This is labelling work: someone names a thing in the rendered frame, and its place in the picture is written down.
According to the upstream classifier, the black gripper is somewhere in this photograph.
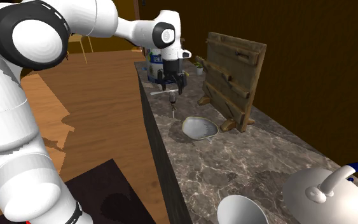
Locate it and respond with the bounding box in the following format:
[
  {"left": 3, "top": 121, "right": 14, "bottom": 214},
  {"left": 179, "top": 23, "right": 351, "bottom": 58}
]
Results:
[{"left": 157, "top": 58, "right": 188, "bottom": 95}]

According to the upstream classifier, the white flat utensil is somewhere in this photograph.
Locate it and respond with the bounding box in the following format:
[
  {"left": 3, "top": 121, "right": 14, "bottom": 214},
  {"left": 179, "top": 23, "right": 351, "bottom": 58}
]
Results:
[{"left": 149, "top": 89, "right": 179, "bottom": 97}]

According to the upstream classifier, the white tub with blue label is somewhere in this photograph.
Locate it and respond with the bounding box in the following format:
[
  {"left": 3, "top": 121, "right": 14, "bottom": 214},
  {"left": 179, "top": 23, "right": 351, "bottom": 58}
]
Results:
[{"left": 146, "top": 47, "right": 167, "bottom": 85}]

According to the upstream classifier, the small potted plant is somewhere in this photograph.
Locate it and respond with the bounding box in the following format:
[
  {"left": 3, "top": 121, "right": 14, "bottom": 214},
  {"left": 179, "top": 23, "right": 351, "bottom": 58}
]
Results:
[{"left": 193, "top": 62, "right": 205, "bottom": 76}]

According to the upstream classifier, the white bowl with yellow rim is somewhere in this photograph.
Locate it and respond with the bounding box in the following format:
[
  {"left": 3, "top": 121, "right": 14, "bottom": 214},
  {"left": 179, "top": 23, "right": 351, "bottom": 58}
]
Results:
[{"left": 181, "top": 116, "right": 220, "bottom": 141}]

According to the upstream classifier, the brown wooden rack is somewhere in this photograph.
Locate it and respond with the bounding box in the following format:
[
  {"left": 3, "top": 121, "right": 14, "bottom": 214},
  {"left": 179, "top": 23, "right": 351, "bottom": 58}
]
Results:
[{"left": 196, "top": 31, "right": 268, "bottom": 134}]

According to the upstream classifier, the yellow chair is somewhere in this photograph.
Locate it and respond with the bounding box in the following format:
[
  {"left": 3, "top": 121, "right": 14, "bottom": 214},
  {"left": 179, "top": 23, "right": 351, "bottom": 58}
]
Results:
[{"left": 67, "top": 33, "right": 95, "bottom": 65}]

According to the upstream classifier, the dark robot stand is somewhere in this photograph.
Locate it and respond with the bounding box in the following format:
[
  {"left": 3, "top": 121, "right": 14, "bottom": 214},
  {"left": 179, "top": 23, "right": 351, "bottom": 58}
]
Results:
[{"left": 0, "top": 158, "right": 156, "bottom": 224}]

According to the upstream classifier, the white cup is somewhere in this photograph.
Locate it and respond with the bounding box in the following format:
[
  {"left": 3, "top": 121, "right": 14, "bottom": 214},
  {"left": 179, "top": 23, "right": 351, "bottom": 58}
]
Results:
[{"left": 216, "top": 194, "right": 270, "bottom": 224}]

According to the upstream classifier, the white kettle with blue handle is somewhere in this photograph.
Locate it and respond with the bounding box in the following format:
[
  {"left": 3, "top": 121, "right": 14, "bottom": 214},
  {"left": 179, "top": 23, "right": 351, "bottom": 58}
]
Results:
[{"left": 282, "top": 162, "right": 358, "bottom": 224}]

